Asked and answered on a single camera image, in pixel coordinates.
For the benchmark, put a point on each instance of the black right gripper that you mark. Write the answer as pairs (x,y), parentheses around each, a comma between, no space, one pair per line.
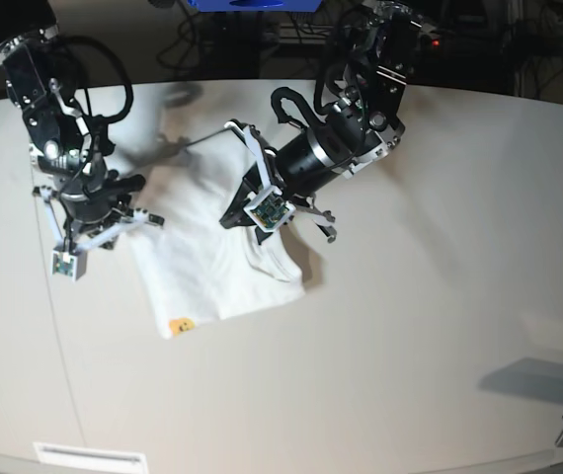
(88,213)

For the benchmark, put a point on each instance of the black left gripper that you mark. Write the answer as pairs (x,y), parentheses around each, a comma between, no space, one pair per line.
(306,164)

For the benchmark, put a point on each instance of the white printed T-shirt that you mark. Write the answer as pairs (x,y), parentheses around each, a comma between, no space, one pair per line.
(195,271)

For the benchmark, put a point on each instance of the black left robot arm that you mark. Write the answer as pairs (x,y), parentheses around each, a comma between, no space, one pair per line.
(351,122)

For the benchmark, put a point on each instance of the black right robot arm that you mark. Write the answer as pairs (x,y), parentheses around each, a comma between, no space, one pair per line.
(69,142)

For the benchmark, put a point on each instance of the blue box at top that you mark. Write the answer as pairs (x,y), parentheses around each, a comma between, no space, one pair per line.
(309,6)

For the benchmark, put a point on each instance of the white paper label sheet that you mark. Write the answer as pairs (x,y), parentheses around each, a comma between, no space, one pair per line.
(109,461)

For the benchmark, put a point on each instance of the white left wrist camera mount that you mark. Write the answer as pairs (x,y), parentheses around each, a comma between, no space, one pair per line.
(268,209)

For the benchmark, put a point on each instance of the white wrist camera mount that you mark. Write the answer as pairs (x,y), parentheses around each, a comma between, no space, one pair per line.
(268,209)
(69,257)

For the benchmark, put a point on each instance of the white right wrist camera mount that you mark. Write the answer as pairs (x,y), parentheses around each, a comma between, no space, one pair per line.
(69,257)

